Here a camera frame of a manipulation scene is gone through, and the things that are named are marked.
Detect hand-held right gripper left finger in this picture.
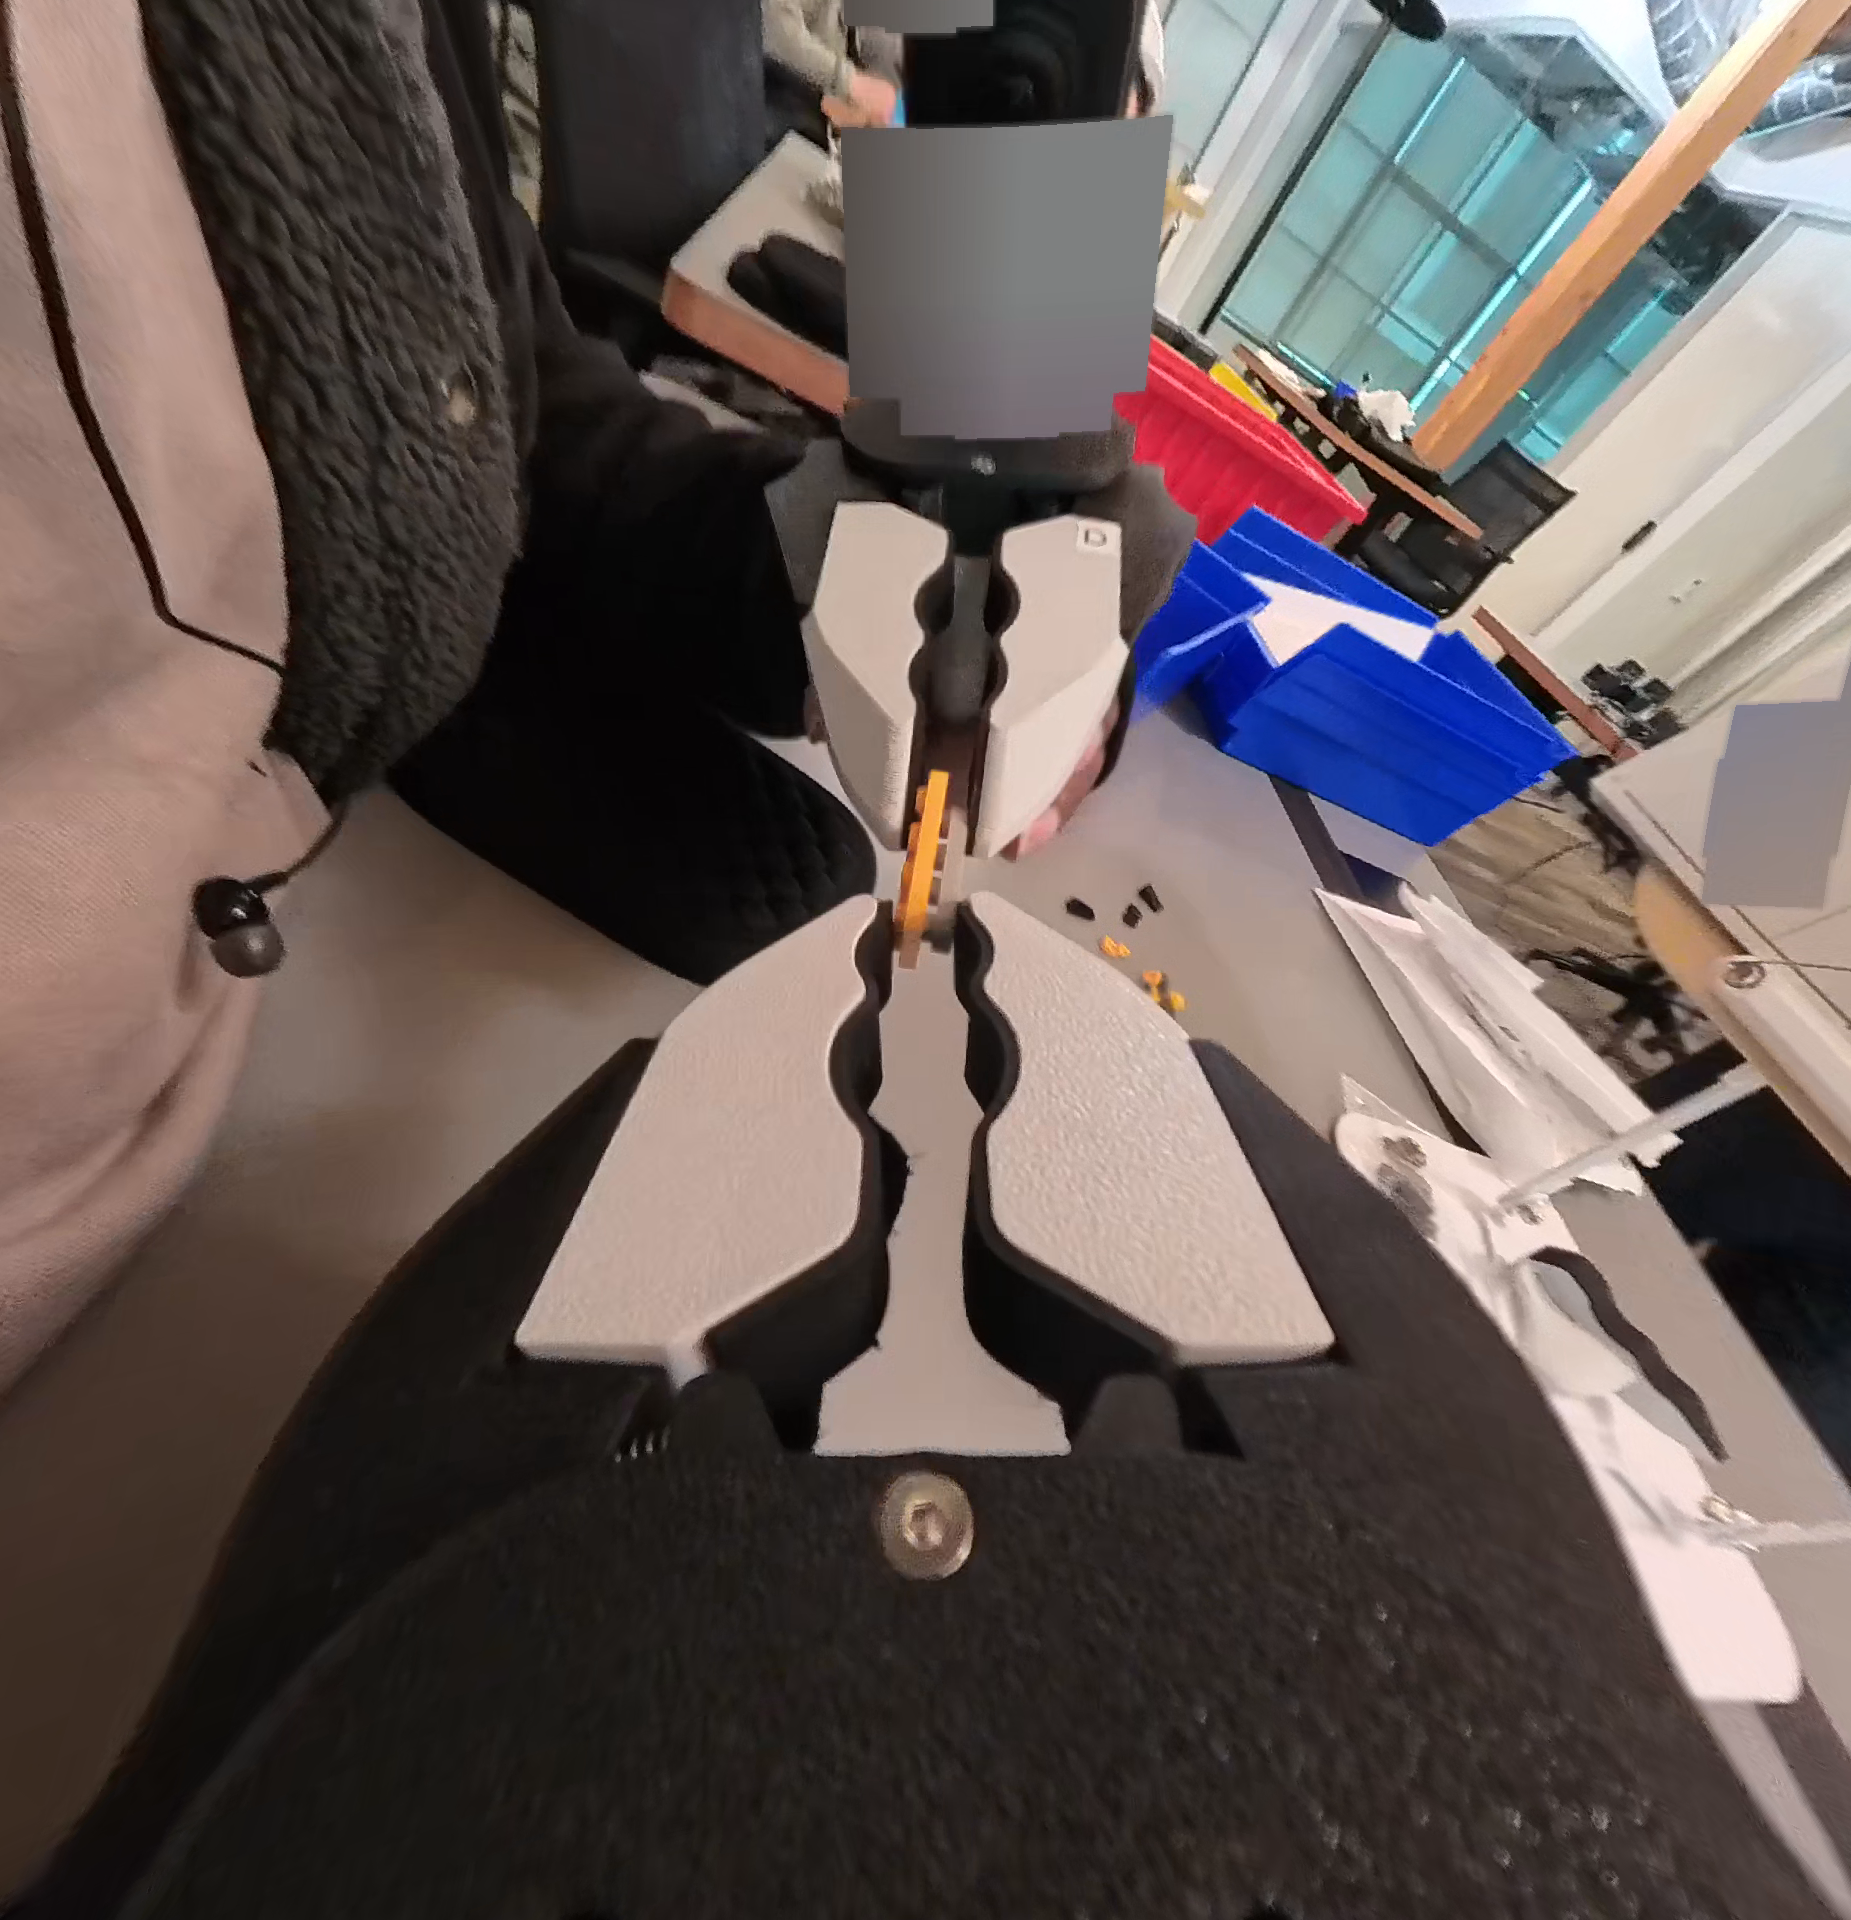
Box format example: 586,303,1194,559
512,893,912,1385

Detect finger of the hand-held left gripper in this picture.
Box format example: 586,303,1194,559
969,514,1138,864
798,499,952,861

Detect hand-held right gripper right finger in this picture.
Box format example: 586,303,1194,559
952,893,1338,1405

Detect orange lego plate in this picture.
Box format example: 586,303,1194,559
891,768,960,970

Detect person's left forearm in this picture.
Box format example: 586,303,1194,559
392,285,885,991

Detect person's left hand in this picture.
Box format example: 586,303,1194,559
1012,716,1126,864

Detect blue plastic bin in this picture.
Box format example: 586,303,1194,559
1133,508,1440,715
1201,601,1585,853

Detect red plastic bin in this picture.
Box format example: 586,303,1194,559
1118,333,1372,551

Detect white paper sheet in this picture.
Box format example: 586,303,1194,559
1251,582,1436,669

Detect white table with brown edge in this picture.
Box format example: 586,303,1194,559
660,129,856,419

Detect wooden desk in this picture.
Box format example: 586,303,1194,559
1236,343,1490,549

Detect white instruction papers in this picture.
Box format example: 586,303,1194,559
1311,883,1684,1180

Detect black office chair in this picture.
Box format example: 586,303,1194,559
1359,439,1585,619
532,0,784,368

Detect white sheet with black mark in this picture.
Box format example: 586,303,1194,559
1334,1107,1810,1713

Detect black fleece jacket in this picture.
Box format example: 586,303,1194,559
136,0,566,820

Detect wooden beam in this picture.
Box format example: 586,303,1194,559
1408,0,1851,475

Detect white table with wooden edge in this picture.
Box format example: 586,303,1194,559
1592,722,1851,1218

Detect glass partition wall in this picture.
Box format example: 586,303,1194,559
1207,23,1668,452

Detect black drawstring toggle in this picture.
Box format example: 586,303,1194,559
189,878,289,981

